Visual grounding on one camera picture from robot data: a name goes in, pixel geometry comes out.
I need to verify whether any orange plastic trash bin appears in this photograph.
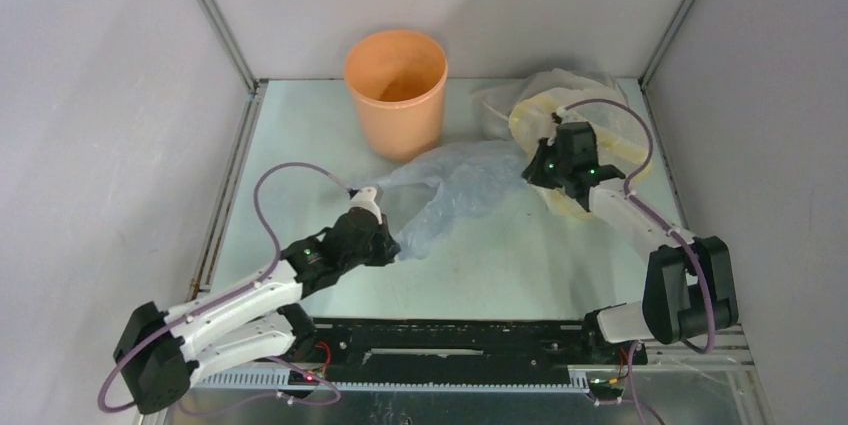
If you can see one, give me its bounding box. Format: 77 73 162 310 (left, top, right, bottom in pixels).
344 30 448 163

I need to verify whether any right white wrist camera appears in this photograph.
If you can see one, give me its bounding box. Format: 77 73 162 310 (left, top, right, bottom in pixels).
551 106 577 129

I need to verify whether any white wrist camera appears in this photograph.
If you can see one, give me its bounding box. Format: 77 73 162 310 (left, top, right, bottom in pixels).
348 186 384 225
551 106 577 129

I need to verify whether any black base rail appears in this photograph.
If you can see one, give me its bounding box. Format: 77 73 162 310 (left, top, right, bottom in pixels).
282 317 630 387

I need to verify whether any clear white plastic bag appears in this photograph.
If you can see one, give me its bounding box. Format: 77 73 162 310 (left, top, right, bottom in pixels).
471 68 628 140

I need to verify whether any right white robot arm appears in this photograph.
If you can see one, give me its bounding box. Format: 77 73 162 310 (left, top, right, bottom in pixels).
522 122 738 363

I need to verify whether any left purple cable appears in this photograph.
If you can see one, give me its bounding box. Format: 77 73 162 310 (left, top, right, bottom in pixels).
97 162 356 415

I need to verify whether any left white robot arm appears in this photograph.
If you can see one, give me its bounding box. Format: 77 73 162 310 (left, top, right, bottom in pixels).
113 207 400 415

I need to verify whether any purple cable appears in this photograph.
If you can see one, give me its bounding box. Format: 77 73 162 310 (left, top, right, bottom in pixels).
97 162 356 415
563 98 720 425

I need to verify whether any blue plastic trash bag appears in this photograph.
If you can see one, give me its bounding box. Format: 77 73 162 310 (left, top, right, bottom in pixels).
349 140 528 261

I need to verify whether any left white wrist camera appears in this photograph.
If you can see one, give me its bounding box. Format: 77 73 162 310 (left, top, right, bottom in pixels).
348 186 384 225

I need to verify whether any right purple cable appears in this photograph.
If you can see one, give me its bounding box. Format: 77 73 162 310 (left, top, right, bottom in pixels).
563 98 720 425

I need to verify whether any aluminium frame front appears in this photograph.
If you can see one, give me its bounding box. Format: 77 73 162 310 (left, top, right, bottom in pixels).
141 318 773 424

